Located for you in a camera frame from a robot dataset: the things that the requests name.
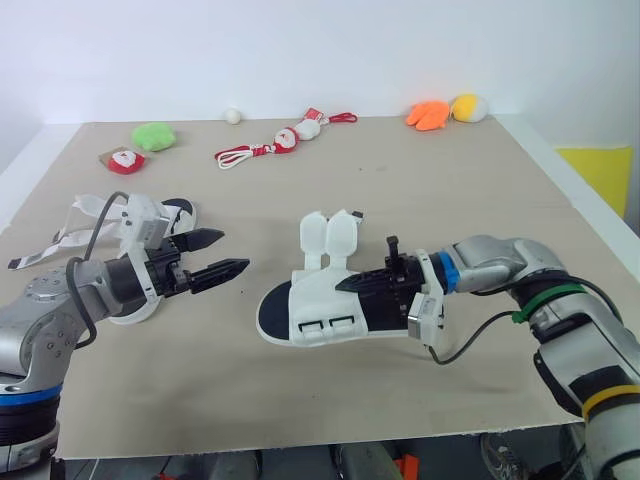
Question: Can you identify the white sandal with dark footbed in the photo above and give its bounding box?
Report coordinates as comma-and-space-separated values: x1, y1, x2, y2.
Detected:
255, 209, 410, 348
6, 193, 199, 327

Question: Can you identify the red white plush on card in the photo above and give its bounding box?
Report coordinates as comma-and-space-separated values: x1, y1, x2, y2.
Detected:
97, 145, 152, 177

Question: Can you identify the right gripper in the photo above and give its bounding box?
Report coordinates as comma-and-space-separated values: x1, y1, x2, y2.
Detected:
334, 234, 428, 322

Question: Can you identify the black cable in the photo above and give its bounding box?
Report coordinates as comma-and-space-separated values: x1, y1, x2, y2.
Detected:
422, 276, 624, 367
65, 191, 129, 351

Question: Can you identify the green plush toy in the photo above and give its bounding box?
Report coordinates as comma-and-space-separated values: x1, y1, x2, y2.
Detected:
130, 122, 178, 153

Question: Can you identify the yellow white plush toy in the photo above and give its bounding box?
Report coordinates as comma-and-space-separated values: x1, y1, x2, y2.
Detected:
449, 92, 490, 124

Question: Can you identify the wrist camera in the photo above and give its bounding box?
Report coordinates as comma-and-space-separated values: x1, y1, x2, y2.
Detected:
406, 292, 447, 350
118, 194, 174, 257

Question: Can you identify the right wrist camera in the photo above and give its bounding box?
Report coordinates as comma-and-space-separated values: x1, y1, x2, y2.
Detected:
406, 292, 447, 350

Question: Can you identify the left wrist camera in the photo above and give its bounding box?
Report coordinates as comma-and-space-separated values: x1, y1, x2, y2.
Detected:
118, 194, 174, 257

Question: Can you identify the yellow board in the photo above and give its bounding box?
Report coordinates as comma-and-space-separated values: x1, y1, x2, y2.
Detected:
554, 145, 635, 220

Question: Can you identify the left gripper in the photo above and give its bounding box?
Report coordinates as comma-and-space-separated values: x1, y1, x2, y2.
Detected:
143, 227, 251, 301

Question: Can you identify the orange plush toy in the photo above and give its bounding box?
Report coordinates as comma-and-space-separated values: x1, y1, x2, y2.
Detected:
405, 100, 452, 133

